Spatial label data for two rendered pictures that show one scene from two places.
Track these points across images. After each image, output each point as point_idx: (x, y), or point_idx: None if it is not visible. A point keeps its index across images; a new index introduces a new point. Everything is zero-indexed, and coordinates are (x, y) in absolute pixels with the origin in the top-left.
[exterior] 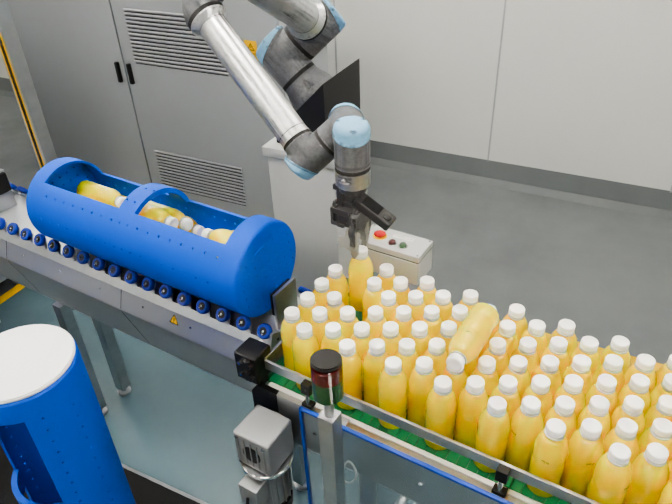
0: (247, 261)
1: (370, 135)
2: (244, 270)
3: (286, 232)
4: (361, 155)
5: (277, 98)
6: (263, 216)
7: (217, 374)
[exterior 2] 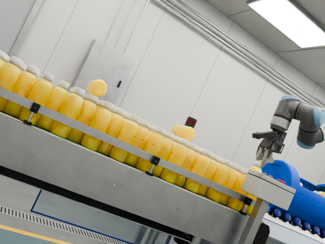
0: (267, 166)
1: (284, 99)
2: (263, 169)
3: (288, 175)
4: (277, 106)
5: None
6: (293, 167)
7: None
